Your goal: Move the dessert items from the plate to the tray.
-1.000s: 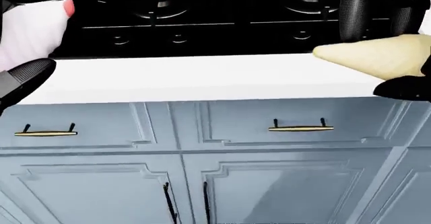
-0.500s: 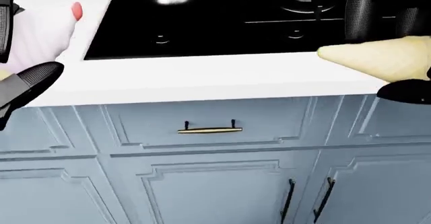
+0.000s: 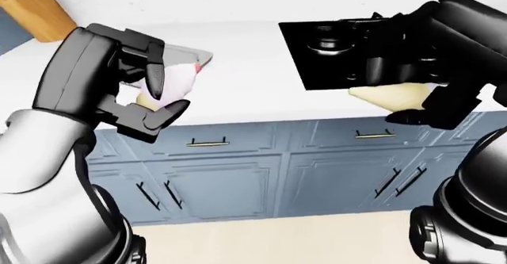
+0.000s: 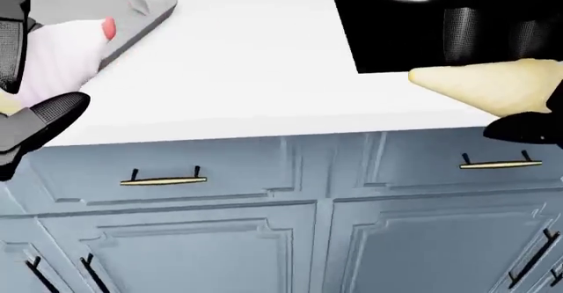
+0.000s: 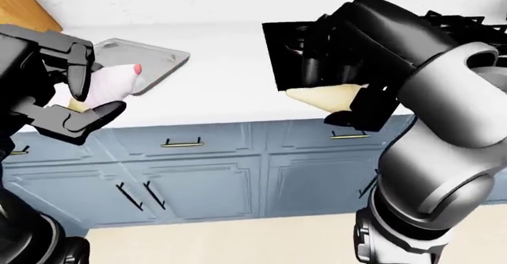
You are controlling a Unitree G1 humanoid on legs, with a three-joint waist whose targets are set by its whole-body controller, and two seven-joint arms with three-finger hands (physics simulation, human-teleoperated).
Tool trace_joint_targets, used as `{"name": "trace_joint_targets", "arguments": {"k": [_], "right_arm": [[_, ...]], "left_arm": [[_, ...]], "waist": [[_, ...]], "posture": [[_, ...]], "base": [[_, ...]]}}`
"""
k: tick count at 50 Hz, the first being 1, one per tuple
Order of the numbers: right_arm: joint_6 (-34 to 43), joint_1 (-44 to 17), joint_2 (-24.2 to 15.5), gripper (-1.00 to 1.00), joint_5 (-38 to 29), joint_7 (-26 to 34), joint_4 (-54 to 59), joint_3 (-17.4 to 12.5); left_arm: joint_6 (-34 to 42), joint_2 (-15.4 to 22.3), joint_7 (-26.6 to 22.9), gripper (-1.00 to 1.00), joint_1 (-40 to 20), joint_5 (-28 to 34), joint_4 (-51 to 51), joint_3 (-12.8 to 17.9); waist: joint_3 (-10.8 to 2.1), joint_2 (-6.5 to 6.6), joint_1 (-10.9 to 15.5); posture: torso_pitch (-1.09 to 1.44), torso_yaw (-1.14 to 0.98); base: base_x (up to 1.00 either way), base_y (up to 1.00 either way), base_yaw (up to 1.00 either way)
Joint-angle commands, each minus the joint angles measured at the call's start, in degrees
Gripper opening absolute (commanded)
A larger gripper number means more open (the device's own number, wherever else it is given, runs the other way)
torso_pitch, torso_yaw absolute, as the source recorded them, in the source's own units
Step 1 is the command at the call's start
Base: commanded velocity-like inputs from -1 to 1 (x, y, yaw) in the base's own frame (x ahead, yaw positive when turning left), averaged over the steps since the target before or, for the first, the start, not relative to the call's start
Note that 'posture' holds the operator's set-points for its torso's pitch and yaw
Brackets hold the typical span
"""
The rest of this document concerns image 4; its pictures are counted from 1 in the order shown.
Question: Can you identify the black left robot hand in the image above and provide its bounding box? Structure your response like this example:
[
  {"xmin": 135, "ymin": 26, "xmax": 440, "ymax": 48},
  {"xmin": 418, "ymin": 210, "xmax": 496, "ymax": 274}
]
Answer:
[{"xmin": 0, "ymin": 0, "xmax": 91, "ymax": 182}]

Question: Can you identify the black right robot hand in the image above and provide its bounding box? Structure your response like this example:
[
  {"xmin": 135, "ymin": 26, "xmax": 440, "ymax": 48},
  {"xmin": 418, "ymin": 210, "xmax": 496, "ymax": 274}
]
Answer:
[{"xmin": 442, "ymin": 4, "xmax": 563, "ymax": 150}]

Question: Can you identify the yellow cheesecake slice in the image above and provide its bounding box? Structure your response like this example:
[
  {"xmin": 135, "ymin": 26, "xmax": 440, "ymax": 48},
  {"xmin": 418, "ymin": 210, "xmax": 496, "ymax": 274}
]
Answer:
[{"xmin": 407, "ymin": 58, "xmax": 563, "ymax": 115}]

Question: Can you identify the white cake slice with strawberry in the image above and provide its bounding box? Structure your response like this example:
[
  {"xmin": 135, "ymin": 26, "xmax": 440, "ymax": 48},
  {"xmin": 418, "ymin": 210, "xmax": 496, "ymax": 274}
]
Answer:
[{"xmin": 0, "ymin": 16, "xmax": 118, "ymax": 116}]

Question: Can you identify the black cooktop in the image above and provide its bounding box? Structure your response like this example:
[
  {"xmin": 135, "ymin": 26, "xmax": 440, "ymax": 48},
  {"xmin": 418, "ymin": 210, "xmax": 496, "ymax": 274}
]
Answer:
[{"xmin": 325, "ymin": 0, "xmax": 563, "ymax": 75}]

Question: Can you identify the blue-gray drawer front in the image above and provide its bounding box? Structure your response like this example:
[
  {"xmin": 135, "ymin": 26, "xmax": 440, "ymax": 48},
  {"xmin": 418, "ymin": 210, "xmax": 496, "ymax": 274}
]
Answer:
[
  {"xmin": 363, "ymin": 129, "xmax": 563, "ymax": 193},
  {"xmin": 26, "ymin": 136, "xmax": 305, "ymax": 207}
]

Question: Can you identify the blue-gray cabinet door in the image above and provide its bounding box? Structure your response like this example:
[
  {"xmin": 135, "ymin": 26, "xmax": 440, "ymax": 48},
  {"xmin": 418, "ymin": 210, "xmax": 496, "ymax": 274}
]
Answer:
[
  {"xmin": 330, "ymin": 192, "xmax": 563, "ymax": 293},
  {"xmin": 37, "ymin": 200, "xmax": 318, "ymax": 293},
  {"xmin": 0, "ymin": 218, "xmax": 76, "ymax": 293}
]

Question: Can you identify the blue-gray kitchen cabinet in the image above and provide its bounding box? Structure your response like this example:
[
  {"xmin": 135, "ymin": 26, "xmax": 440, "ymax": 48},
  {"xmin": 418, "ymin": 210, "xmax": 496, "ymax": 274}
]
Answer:
[{"xmin": 0, "ymin": 124, "xmax": 563, "ymax": 293}]

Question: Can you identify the brass drawer handle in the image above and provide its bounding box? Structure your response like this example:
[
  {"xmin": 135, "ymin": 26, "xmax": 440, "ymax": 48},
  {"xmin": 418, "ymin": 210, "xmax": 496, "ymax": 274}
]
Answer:
[
  {"xmin": 458, "ymin": 150, "xmax": 544, "ymax": 171},
  {"xmin": 120, "ymin": 165, "xmax": 208, "ymax": 187}
]

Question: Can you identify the black bar door handle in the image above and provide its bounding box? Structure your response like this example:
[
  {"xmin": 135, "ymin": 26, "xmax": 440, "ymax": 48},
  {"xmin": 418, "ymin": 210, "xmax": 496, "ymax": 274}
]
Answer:
[
  {"xmin": 79, "ymin": 252, "xmax": 111, "ymax": 293},
  {"xmin": 507, "ymin": 228, "xmax": 556, "ymax": 290},
  {"xmin": 544, "ymin": 265, "xmax": 563, "ymax": 288},
  {"xmin": 25, "ymin": 255, "xmax": 61, "ymax": 293}
]

